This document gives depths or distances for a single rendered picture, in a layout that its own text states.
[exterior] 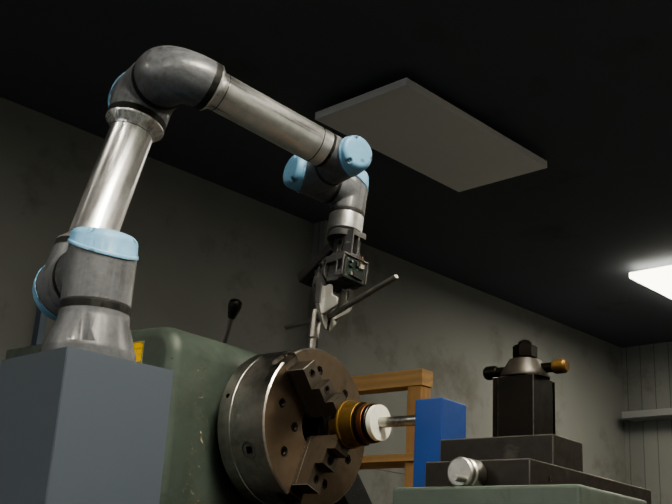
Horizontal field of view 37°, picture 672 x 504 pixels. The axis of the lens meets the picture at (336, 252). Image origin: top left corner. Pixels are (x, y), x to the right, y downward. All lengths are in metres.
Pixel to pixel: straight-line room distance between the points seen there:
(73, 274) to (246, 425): 0.48
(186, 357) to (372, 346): 5.09
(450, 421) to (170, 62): 0.82
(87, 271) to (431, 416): 0.65
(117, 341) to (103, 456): 0.19
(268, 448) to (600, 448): 7.67
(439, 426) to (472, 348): 6.17
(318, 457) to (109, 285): 0.55
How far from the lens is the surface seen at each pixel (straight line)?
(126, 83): 1.97
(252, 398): 1.94
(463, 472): 1.49
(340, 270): 2.05
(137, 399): 1.62
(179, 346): 1.99
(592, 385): 9.46
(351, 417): 1.92
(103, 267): 1.67
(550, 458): 1.58
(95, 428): 1.57
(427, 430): 1.82
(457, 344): 7.81
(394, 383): 5.03
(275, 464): 1.93
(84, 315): 1.65
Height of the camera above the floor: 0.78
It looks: 18 degrees up
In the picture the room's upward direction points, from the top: 3 degrees clockwise
